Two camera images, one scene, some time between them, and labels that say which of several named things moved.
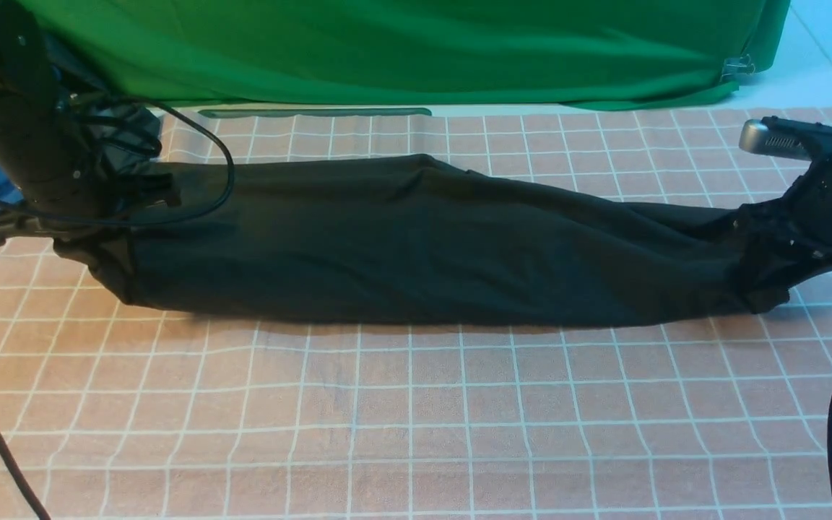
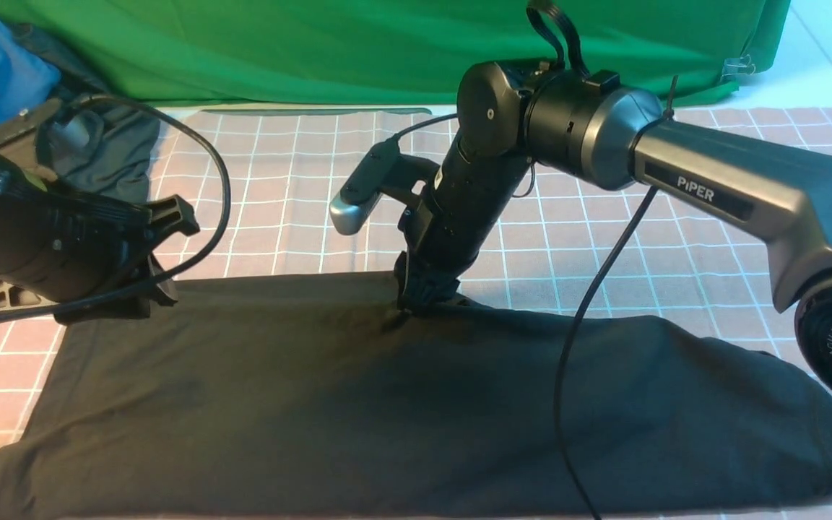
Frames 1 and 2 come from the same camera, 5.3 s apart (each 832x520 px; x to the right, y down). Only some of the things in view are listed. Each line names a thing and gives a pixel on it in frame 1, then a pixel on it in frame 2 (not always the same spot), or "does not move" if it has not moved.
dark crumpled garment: (123, 132) does not move
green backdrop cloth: (590, 54) does not move
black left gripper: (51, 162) to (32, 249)
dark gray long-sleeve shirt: (402, 241) to (329, 395)
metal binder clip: (738, 66) does not move
